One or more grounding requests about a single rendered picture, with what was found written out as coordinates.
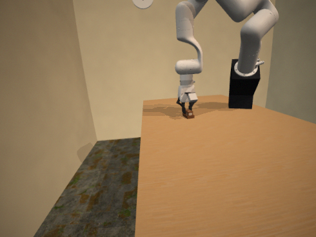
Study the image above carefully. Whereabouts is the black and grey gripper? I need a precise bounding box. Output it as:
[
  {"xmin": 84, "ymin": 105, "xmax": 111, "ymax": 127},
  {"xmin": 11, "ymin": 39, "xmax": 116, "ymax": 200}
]
[{"xmin": 176, "ymin": 84, "xmax": 196, "ymax": 114}]

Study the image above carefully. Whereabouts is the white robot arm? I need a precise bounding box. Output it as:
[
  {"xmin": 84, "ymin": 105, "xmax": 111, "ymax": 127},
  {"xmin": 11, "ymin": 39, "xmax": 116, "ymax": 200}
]
[{"xmin": 175, "ymin": 0, "xmax": 279, "ymax": 85}]

